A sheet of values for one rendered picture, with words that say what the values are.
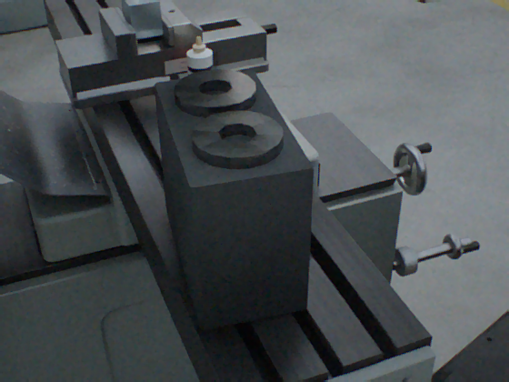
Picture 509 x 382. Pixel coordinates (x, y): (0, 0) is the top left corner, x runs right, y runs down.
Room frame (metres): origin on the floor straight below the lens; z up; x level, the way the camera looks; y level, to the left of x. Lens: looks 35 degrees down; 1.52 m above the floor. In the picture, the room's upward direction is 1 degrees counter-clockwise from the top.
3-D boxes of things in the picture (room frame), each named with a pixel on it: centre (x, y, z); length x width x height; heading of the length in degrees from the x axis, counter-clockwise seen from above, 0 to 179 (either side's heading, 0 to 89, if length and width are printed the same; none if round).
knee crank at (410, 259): (1.14, -0.39, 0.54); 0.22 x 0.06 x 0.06; 111
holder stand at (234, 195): (0.65, 0.03, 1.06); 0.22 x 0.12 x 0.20; 14
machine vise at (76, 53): (1.15, 0.15, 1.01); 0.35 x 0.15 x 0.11; 112
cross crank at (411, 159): (1.26, -0.31, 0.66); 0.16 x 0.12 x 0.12; 111
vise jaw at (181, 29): (1.16, 0.13, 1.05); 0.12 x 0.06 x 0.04; 22
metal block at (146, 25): (1.14, 0.18, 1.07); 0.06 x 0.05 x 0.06; 22
